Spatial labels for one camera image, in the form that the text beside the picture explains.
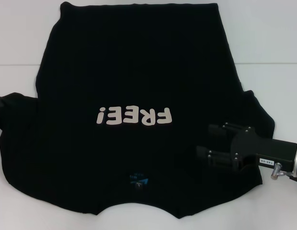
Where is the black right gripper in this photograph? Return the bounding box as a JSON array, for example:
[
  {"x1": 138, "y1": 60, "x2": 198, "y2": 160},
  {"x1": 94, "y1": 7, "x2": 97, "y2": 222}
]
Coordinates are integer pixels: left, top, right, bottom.
[{"x1": 196, "y1": 122, "x2": 297, "y2": 172}]

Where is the black T-shirt with FREE print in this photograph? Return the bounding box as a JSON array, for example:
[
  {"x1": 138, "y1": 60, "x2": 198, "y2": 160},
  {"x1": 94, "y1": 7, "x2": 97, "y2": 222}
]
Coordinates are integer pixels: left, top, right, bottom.
[{"x1": 0, "y1": 1, "x2": 275, "y2": 213}]

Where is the right arm connector cable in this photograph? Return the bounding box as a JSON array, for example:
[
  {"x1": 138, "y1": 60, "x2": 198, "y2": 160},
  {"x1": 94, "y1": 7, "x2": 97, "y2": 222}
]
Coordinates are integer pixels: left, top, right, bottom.
[{"x1": 270, "y1": 162, "x2": 297, "y2": 184}]

